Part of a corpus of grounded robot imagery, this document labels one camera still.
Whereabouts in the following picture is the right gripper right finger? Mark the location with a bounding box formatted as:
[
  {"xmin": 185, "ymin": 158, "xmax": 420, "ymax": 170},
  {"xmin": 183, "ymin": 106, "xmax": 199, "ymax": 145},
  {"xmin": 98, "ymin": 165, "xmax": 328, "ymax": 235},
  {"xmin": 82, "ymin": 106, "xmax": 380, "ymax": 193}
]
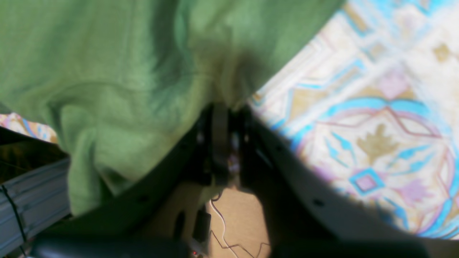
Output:
[{"xmin": 237, "ymin": 106, "xmax": 431, "ymax": 258}]

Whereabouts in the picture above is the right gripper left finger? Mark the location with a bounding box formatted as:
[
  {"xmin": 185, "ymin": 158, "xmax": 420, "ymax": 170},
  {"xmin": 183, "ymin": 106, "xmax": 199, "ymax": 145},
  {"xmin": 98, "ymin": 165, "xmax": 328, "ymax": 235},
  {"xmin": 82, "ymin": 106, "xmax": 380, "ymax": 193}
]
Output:
[{"xmin": 30, "ymin": 104, "xmax": 230, "ymax": 258}]

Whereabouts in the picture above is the green t-shirt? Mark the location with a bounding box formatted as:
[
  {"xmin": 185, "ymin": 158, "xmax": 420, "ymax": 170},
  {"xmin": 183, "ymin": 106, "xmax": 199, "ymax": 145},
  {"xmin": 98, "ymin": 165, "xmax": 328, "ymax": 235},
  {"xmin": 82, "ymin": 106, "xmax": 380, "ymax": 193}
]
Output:
[{"xmin": 0, "ymin": 0, "xmax": 343, "ymax": 216}]

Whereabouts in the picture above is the patterned tablecloth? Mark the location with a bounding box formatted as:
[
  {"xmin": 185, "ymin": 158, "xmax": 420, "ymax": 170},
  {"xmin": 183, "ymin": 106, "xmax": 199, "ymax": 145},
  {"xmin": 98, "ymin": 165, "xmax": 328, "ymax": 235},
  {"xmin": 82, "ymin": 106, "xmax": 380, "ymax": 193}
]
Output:
[{"xmin": 0, "ymin": 0, "xmax": 459, "ymax": 240}]

